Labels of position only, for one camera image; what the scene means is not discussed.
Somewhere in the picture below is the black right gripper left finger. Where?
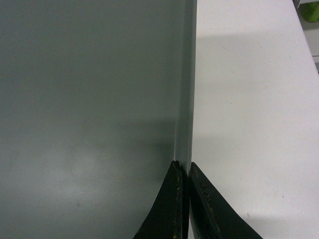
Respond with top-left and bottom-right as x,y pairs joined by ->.
134,161 -> 183,239

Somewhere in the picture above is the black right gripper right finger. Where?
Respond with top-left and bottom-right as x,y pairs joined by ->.
189,162 -> 261,239

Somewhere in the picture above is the white checkout table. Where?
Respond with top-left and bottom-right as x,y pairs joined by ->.
192,0 -> 319,239

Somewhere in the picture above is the grey-silver rectangular tray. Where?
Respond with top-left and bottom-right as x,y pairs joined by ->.
0,0 -> 197,239

